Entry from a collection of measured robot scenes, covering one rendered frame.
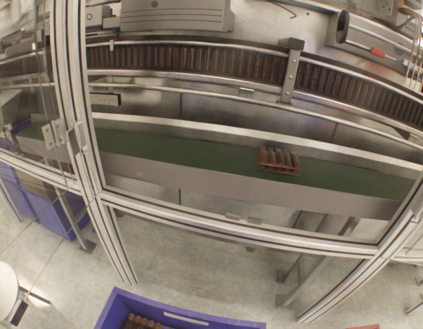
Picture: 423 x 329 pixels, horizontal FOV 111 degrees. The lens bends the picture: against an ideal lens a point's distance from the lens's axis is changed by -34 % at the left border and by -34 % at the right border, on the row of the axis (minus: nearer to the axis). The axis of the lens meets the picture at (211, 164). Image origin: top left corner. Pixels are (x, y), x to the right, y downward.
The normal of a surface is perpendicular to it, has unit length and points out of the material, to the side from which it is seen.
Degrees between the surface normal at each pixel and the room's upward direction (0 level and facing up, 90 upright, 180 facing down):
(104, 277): 0
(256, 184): 90
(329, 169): 2
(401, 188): 2
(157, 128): 90
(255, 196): 90
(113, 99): 90
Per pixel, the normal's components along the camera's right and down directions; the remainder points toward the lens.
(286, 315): 0.08, -0.83
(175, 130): -0.22, 0.53
